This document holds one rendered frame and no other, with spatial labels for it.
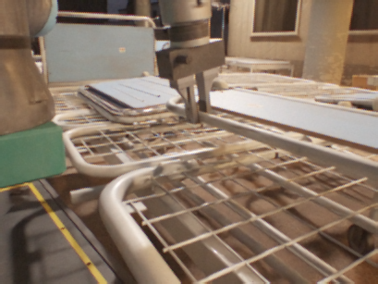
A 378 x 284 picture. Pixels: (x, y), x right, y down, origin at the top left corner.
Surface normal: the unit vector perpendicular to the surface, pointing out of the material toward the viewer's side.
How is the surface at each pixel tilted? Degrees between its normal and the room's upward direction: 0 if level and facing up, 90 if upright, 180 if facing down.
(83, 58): 90
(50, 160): 90
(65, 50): 90
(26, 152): 90
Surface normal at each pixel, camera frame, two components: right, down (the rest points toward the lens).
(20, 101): 0.88, -0.19
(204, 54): 0.61, 0.26
